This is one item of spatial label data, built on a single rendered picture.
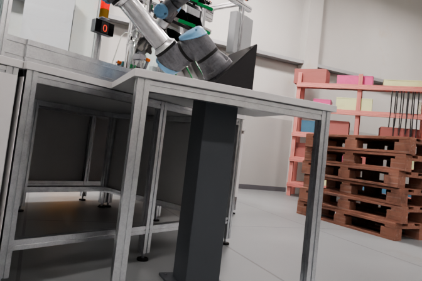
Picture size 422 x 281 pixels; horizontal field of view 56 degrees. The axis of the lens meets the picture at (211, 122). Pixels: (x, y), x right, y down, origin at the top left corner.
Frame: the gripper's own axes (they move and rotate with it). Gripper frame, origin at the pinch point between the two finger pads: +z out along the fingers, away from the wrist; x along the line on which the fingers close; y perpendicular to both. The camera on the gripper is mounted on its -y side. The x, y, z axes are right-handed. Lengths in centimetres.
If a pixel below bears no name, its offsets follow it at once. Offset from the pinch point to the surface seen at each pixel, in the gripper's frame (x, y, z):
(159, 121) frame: -2.6, 45.5, 12.8
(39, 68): -70, 38, 2
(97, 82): -43, 38, 3
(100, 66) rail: -37.2, 26.1, 1.3
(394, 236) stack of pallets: 231, 139, 23
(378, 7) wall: 678, -243, -155
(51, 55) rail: -62, 27, 2
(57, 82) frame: -61, 39, 6
